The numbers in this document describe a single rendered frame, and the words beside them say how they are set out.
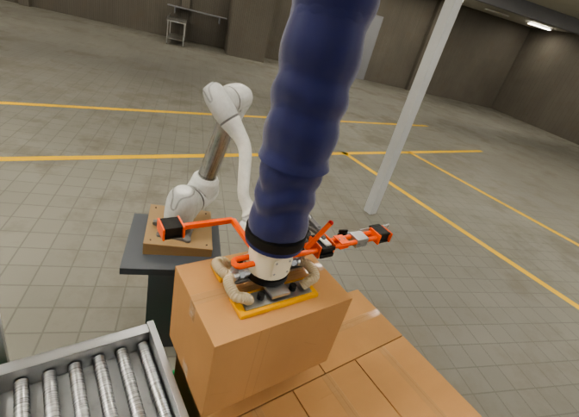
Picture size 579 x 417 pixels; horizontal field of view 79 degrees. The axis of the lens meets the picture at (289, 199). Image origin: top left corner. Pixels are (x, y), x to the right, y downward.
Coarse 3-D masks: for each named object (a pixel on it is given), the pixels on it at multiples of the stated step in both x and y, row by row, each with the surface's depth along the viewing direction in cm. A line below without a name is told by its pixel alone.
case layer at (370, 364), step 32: (352, 320) 208; (384, 320) 214; (352, 352) 187; (384, 352) 192; (416, 352) 197; (288, 384) 162; (320, 384) 166; (352, 384) 170; (384, 384) 174; (416, 384) 179; (448, 384) 183; (192, 416) 154; (224, 416) 143; (256, 416) 146; (288, 416) 150; (320, 416) 153; (352, 416) 156; (384, 416) 160; (416, 416) 163; (448, 416) 167; (480, 416) 171
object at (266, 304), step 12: (264, 288) 135; (288, 288) 137; (300, 288) 139; (312, 288) 141; (264, 300) 129; (276, 300) 130; (288, 300) 132; (300, 300) 135; (240, 312) 122; (252, 312) 124; (264, 312) 126
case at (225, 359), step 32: (224, 256) 149; (192, 288) 129; (256, 288) 137; (320, 288) 145; (192, 320) 126; (224, 320) 120; (256, 320) 123; (288, 320) 126; (320, 320) 139; (192, 352) 130; (224, 352) 115; (256, 352) 126; (288, 352) 138; (320, 352) 154; (192, 384) 134; (224, 384) 125; (256, 384) 138
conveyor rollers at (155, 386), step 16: (144, 352) 159; (80, 368) 147; (96, 368) 148; (128, 368) 151; (144, 368) 154; (16, 384) 135; (48, 384) 138; (80, 384) 141; (128, 384) 145; (160, 384) 149; (16, 400) 131; (48, 400) 133; (80, 400) 136; (112, 400) 139; (128, 400) 141; (160, 400) 143; (16, 416) 127; (48, 416) 129; (80, 416) 131; (112, 416) 133; (144, 416) 136; (160, 416) 138
